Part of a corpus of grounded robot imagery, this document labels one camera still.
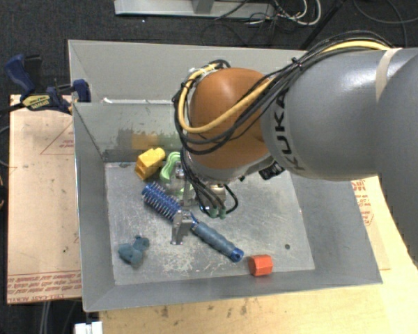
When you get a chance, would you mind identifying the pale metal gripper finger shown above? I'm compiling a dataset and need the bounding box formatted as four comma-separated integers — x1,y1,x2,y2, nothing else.
170,217,183,246
181,216,196,244

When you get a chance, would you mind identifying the blue hair brush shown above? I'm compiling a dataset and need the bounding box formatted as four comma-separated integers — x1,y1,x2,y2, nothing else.
141,181,245,264

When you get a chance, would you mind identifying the blue-grey toy animal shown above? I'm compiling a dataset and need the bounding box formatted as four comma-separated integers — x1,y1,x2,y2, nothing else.
117,234,151,269

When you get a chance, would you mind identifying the light green plastic toy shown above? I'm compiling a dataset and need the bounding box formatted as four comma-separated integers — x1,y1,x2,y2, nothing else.
159,151,183,186

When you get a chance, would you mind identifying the grey metal bin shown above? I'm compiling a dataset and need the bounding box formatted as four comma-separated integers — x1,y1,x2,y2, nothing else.
68,39,384,313

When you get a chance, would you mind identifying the yellow toy block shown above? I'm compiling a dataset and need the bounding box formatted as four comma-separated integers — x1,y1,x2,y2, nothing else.
134,147,167,182

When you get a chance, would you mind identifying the orange hexagonal block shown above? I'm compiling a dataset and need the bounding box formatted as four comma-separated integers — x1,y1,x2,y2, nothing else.
247,254,274,278

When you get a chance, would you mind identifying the brown cardboard board, red print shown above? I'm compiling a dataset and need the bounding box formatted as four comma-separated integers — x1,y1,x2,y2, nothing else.
6,94,392,305

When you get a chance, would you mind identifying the black cylinder on white bracket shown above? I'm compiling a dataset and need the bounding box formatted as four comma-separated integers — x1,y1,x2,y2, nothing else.
258,161,286,181

